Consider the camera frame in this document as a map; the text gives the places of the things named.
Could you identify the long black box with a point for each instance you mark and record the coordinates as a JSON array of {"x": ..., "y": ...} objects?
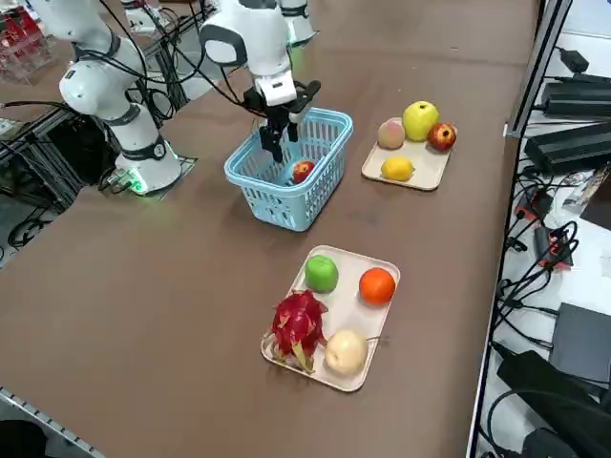
[
  {"x": 577, "y": 95},
  {"x": 568, "y": 145}
]

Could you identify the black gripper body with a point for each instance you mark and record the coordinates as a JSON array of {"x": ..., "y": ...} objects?
[{"x": 279, "y": 114}]

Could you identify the light blue plastic basket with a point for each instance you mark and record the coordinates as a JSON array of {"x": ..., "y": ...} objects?
[{"x": 301, "y": 214}]

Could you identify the large yellow green pear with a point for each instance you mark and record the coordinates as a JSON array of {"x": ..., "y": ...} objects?
[{"x": 420, "y": 119}]

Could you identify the large black equipment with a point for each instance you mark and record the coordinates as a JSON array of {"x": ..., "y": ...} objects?
[{"x": 549, "y": 386}]

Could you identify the printed magazine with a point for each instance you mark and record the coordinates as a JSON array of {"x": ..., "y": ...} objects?
[{"x": 587, "y": 188}]

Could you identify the green apple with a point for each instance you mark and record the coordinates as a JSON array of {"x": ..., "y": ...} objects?
[{"x": 321, "y": 274}]

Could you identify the red dragon fruit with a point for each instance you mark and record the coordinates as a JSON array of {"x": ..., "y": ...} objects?
[{"x": 298, "y": 324}]

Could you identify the black and red device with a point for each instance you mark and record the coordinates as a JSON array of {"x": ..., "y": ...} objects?
[
  {"x": 537, "y": 202},
  {"x": 549, "y": 248}
]

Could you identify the aluminium table edge rail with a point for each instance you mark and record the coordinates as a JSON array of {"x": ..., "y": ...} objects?
[{"x": 48, "y": 423}]

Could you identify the yellow lemon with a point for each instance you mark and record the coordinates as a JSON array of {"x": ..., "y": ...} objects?
[{"x": 397, "y": 169}]

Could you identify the dark grey flat box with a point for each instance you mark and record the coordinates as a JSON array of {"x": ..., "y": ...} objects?
[{"x": 582, "y": 341}]

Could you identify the orange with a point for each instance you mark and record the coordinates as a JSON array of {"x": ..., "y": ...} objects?
[{"x": 377, "y": 286}]

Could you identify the aluminium frame post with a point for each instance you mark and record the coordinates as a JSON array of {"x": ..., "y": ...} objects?
[{"x": 534, "y": 71}]

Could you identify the clear shelf with red packets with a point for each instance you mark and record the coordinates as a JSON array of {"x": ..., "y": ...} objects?
[{"x": 19, "y": 43}]

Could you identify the small black power adapter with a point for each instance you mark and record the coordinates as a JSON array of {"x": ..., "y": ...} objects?
[{"x": 574, "y": 59}]

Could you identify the pink green peach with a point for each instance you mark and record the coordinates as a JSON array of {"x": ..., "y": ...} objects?
[{"x": 390, "y": 133}]

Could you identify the beige plastic tray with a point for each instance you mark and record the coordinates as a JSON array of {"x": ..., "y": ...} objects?
[
  {"x": 343, "y": 315},
  {"x": 425, "y": 176}
]

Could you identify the red pomegranate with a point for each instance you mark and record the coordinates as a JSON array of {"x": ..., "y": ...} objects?
[{"x": 441, "y": 137}]

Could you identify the small red apple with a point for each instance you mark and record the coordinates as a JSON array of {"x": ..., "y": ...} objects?
[{"x": 303, "y": 172}]

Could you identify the pale beige pear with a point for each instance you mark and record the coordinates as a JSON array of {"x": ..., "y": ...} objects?
[{"x": 346, "y": 353}]

